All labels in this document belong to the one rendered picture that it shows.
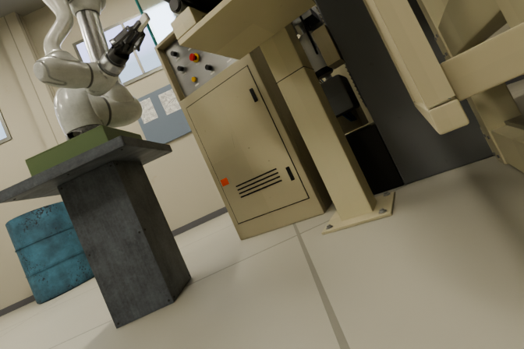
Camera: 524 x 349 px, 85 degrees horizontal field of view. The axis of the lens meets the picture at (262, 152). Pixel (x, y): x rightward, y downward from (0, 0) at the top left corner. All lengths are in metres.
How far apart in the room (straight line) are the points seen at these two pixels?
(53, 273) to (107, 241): 2.74
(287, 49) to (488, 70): 1.00
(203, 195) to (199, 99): 2.38
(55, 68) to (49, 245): 2.97
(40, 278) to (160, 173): 1.66
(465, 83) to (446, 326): 0.41
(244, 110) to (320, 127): 0.53
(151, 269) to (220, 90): 0.93
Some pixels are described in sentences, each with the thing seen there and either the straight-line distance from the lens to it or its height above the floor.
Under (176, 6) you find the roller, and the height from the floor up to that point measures 0.89.
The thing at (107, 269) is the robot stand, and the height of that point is 0.23.
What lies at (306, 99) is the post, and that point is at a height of 0.50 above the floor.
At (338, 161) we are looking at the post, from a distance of 1.14.
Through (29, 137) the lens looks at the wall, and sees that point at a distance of 5.05.
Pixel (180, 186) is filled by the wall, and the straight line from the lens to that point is 4.00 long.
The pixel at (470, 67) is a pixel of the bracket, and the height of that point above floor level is 0.33.
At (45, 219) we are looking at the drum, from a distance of 4.07.
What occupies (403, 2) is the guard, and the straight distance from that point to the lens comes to 0.23.
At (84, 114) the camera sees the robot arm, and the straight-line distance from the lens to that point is 1.45.
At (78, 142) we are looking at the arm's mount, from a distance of 1.34.
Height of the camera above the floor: 0.33
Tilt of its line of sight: 3 degrees up
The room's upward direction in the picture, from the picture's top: 25 degrees counter-clockwise
